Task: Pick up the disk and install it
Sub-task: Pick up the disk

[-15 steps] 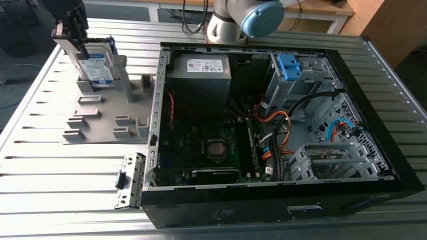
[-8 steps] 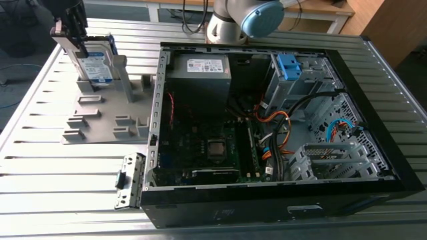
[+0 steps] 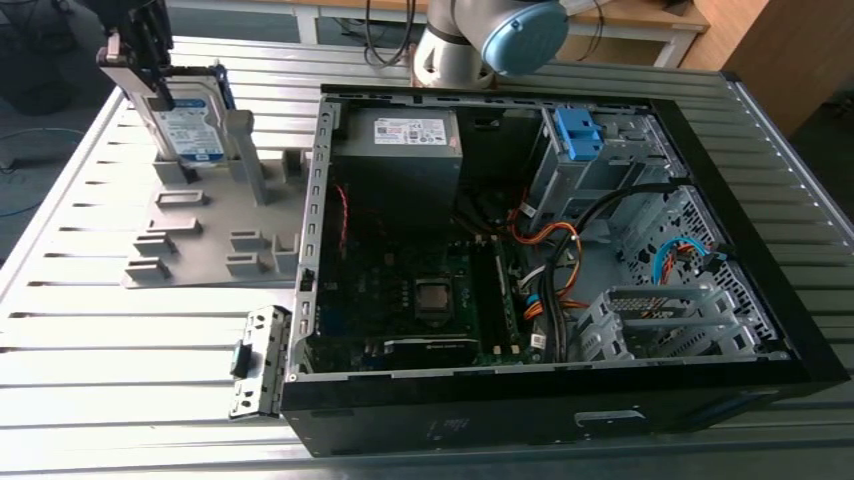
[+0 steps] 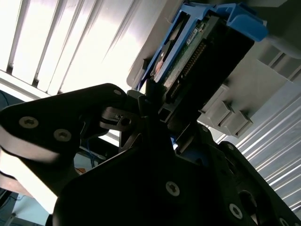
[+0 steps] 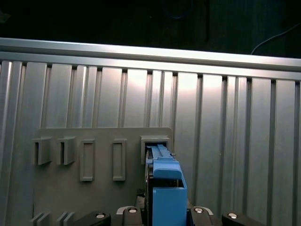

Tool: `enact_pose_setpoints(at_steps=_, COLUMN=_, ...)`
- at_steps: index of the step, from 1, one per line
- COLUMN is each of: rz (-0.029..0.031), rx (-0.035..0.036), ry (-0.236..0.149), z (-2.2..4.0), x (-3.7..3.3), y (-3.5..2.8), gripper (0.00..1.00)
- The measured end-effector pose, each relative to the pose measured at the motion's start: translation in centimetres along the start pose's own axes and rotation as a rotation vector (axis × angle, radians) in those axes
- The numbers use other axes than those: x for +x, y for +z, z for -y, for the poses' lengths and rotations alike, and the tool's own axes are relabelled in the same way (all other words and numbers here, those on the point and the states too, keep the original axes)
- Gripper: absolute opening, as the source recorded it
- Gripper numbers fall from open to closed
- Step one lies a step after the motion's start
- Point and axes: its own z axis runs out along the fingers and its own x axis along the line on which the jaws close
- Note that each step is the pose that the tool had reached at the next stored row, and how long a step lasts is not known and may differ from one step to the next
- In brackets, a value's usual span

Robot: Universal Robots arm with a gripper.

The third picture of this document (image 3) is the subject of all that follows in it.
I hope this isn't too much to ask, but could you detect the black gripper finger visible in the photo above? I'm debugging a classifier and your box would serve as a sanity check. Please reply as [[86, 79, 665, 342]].
[[123, 27, 177, 111]]

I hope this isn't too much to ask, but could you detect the hard disk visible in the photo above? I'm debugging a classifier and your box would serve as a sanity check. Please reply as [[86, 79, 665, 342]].
[[97, 49, 234, 168]]

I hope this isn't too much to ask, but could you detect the blue data wire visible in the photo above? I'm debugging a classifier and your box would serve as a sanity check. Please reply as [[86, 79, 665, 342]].
[[652, 238, 706, 288]]

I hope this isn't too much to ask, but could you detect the multicolour power wire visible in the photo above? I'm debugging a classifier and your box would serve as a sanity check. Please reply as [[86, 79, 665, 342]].
[[673, 242, 733, 276]]

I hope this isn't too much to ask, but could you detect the silver disk bay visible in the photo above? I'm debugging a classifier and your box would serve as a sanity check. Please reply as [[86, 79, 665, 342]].
[[573, 284, 760, 362]]

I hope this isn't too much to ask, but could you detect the black office chair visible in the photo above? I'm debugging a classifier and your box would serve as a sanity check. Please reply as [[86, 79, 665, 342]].
[[0, 44, 86, 117]]

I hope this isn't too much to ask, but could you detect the grey parts rack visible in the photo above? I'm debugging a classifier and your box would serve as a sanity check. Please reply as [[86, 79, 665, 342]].
[[119, 110, 317, 291]]

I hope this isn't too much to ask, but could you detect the grey power supply unit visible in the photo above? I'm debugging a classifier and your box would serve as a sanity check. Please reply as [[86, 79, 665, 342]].
[[331, 107, 466, 236]]

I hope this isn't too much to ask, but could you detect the green motherboard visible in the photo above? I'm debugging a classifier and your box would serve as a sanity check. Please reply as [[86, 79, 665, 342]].
[[313, 234, 542, 374]]

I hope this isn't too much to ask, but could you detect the CPU socket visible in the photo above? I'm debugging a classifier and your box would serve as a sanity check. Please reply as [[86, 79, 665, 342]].
[[411, 276, 457, 326]]

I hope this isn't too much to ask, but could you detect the blue plastic drive latch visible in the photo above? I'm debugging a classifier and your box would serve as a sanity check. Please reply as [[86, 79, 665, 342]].
[[552, 107, 606, 162]]

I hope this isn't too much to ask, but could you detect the green RAM stick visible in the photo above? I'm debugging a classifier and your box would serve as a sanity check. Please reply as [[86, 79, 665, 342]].
[[492, 233, 526, 357]]

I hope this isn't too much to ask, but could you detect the silver optical drive cage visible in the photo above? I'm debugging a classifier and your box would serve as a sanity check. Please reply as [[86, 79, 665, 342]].
[[530, 107, 689, 226]]

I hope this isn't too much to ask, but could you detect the black graphics card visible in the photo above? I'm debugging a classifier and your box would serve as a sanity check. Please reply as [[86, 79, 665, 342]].
[[383, 338, 482, 369]]

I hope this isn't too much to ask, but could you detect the black PC case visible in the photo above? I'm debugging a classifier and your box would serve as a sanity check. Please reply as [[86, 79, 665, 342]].
[[279, 83, 853, 459]]

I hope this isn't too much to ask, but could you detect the wooden cabinet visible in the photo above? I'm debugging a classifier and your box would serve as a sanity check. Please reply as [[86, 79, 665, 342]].
[[680, 0, 854, 139]]

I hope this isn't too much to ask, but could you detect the hinged metal slot bracket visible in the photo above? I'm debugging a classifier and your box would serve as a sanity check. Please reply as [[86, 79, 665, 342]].
[[227, 304, 294, 420]]

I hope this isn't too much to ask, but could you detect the orange wire bundle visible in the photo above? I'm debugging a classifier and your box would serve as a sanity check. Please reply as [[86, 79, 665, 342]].
[[510, 221, 593, 321]]

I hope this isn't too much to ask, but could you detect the white grey wire bundle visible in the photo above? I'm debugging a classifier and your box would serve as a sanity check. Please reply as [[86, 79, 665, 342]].
[[517, 264, 550, 294]]

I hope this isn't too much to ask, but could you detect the wooden desk white frame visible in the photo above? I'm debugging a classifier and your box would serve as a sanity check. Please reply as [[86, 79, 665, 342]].
[[293, 0, 710, 69]]

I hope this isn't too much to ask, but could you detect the thick black cable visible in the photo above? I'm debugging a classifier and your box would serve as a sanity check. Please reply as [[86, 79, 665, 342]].
[[540, 182, 689, 364]]

